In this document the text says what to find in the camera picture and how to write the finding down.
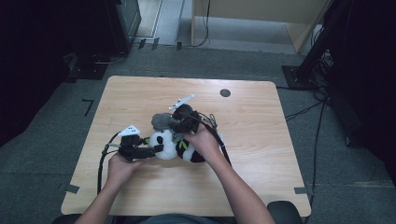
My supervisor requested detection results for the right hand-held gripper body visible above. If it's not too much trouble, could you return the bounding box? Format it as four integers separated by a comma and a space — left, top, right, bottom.
168, 93, 202, 135

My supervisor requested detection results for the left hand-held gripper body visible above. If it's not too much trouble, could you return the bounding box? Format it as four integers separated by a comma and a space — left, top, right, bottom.
117, 124, 157, 162

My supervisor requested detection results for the panda plush toy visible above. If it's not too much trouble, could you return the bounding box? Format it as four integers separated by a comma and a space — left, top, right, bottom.
145, 129, 224, 164

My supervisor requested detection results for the grey fluffy cloth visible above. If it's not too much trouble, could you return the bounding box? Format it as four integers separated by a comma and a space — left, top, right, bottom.
150, 112, 185, 144

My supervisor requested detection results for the person's left hand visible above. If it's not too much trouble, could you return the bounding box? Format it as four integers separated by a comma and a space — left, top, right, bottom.
106, 152, 148, 189

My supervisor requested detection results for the person's right hand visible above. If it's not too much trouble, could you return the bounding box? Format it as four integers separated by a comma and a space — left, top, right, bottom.
183, 124, 224, 163

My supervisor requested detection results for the person's grey shirt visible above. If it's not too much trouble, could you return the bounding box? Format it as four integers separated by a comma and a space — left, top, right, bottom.
136, 213, 225, 224

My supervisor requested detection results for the black cabinet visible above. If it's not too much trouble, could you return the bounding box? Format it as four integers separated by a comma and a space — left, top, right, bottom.
104, 0, 143, 55

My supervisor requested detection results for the light wooden cabinet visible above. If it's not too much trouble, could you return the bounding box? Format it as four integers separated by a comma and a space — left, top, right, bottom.
190, 0, 331, 54

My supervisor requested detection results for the black metal stand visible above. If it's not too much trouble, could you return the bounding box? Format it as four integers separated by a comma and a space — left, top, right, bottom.
281, 0, 356, 91

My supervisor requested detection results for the left hand-held gripper cable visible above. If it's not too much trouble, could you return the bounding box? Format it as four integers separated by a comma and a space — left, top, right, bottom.
96, 132, 123, 195

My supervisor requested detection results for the hand-held gripper cable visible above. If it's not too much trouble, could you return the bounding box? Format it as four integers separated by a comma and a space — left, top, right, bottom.
96, 132, 123, 195
186, 111, 233, 167

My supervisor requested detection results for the right hand-held gripper cable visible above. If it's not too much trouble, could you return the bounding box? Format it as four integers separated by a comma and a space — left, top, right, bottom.
186, 111, 233, 167

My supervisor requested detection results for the looped black floor cable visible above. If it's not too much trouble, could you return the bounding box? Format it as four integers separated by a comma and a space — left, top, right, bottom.
92, 50, 128, 65

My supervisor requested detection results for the hanging black cable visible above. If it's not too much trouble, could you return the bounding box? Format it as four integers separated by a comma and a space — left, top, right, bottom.
186, 0, 212, 49

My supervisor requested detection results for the long black floor cable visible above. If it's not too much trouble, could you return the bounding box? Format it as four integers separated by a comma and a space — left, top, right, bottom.
306, 101, 327, 206

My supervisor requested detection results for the tangled floor cable bundle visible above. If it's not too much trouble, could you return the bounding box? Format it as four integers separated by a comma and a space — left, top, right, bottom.
309, 49, 334, 101

